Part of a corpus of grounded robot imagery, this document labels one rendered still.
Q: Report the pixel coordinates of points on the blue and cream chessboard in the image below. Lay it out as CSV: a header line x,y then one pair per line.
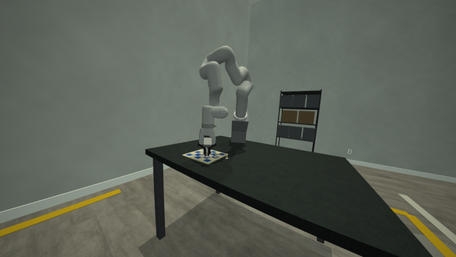
x,y
199,156

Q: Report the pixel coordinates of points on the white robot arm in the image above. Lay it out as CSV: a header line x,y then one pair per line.
x,y
210,70

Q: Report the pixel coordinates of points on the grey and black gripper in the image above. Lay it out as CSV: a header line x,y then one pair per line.
x,y
207,132

